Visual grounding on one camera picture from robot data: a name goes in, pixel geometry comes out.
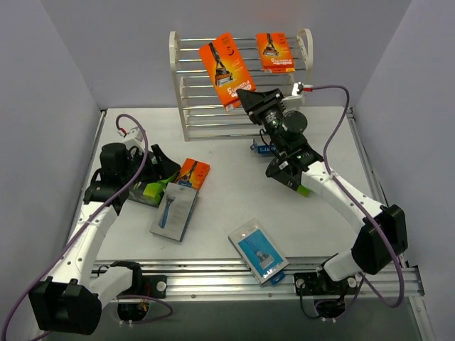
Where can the white chrome-bar shelf rack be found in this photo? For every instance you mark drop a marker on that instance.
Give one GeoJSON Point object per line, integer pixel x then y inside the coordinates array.
{"type": "Point", "coordinates": [208, 72]}

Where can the small orange Gillette razor box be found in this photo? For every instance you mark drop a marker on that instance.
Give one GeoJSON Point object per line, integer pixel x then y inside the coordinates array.
{"type": "Point", "coordinates": [192, 174]}

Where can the Harry's blade cartridge pack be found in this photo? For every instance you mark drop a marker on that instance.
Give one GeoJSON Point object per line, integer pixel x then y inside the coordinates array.
{"type": "Point", "coordinates": [259, 253]}

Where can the orange Gillette Fusion5 razor box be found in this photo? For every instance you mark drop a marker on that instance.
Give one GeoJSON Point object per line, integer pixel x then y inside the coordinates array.
{"type": "Point", "coordinates": [274, 53]}

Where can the grey Harry's box blue razor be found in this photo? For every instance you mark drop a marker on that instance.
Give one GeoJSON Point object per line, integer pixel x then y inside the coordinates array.
{"type": "Point", "coordinates": [174, 212]}

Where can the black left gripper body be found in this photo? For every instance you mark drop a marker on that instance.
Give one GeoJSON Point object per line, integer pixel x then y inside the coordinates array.
{"type": "Point", "coordinates": [150, 163]}

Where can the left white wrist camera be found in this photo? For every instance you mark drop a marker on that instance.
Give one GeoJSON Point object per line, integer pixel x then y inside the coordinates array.
{"type": "Point", "coordinates": [132, 138]}

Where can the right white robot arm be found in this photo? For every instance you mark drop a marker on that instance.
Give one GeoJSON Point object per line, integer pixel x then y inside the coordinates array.
{"type": "Point", "coordinates": [381, 230]}

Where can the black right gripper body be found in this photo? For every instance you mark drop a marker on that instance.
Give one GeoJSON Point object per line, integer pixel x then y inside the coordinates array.
{"type": "Point", "coordinates": [265, 106]}

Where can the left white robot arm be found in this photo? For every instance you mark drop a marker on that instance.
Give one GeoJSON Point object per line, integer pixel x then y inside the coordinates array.
{"type": "Point", "coordinates": [66, 298]}

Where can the aluminium rail base frame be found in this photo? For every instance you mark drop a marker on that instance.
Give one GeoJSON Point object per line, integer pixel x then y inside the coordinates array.
{"type": "Point", "coordinates": [205, 266]}

